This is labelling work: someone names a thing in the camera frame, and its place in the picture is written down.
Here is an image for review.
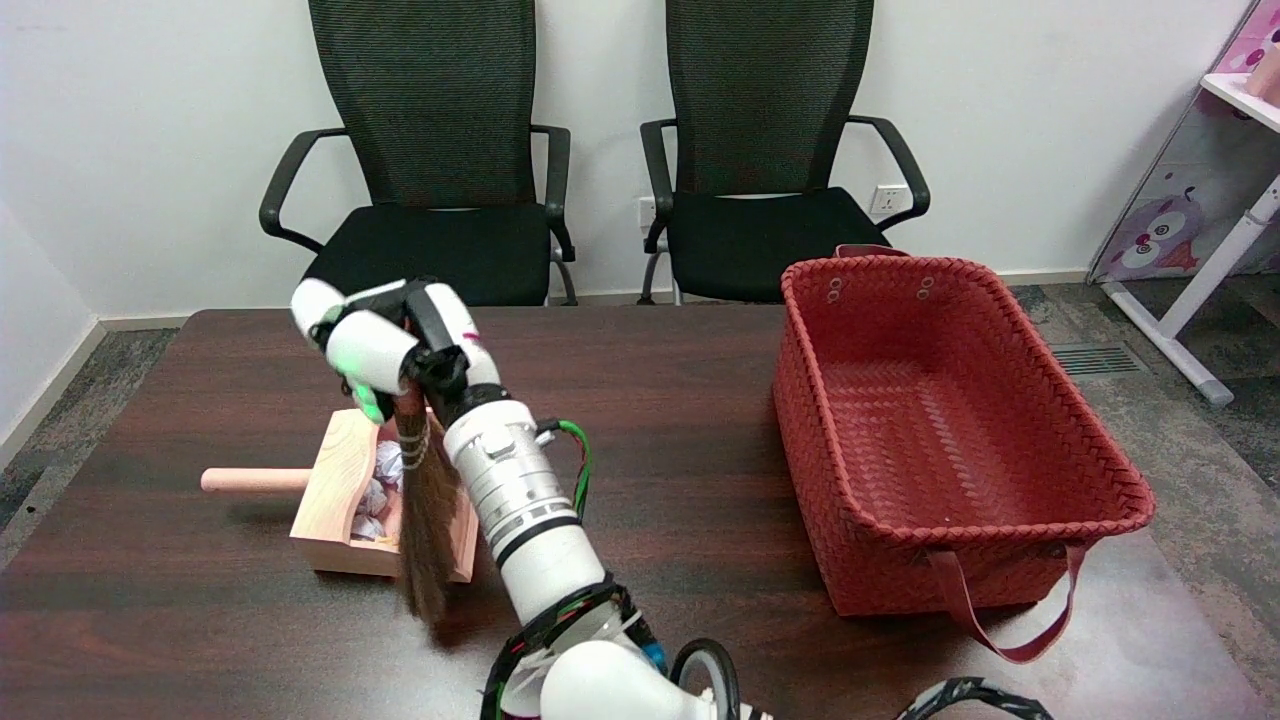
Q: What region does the black mesh office chair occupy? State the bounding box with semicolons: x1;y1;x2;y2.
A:
258;0;579;309
638;0;931;306

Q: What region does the brown straw hand broom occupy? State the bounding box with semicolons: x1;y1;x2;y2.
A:
393;385;466;626

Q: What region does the wooden dustpan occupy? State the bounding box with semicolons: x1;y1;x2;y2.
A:
200;407;481;584

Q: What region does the pink cup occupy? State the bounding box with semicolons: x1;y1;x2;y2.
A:
1245;45;1280;101

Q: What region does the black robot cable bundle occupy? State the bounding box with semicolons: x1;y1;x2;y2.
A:
480;418;1056;720

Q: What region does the pink owl print shelf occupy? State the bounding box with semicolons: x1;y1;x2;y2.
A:
1088;0;1280;281

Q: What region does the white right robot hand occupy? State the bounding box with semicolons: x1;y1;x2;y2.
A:
290;278;511;429

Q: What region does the floor vent grille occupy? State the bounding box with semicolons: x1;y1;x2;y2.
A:
1048;343;1151;378

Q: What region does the red woven basket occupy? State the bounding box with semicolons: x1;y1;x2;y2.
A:
770;243;1158;666

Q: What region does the white desk leg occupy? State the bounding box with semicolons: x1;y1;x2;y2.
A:
1103;175;1280;406

